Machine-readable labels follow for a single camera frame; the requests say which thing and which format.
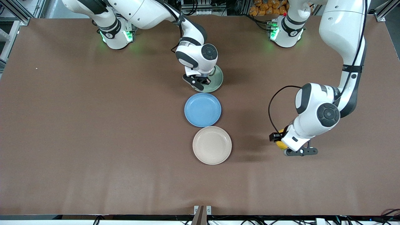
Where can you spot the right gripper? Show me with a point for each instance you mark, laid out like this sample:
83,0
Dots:
207,80

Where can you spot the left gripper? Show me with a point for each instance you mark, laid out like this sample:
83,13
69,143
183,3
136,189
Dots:
276,137

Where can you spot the yellow lemon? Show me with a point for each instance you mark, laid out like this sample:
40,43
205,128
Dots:
282,145

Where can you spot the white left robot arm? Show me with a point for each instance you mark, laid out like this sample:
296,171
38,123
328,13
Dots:
340,31

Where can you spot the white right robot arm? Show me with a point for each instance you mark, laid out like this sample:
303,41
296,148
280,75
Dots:
140,12

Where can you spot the green plate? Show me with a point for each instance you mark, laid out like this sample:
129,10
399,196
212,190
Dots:
217,82

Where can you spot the blue plate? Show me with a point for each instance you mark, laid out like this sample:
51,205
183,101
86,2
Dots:
202,110

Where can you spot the beige plate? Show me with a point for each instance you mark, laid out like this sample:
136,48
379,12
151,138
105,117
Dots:
212,145

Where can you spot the dark electronics rack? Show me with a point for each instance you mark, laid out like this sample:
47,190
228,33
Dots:
200,6

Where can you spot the bag of oranges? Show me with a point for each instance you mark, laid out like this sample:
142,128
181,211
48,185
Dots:
265,6

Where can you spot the small white box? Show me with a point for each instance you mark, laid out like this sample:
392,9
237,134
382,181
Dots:
320,222

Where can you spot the metal table edge bracket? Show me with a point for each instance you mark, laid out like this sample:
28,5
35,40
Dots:
200,215

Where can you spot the grey frame post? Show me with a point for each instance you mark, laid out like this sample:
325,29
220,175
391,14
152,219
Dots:
12,37

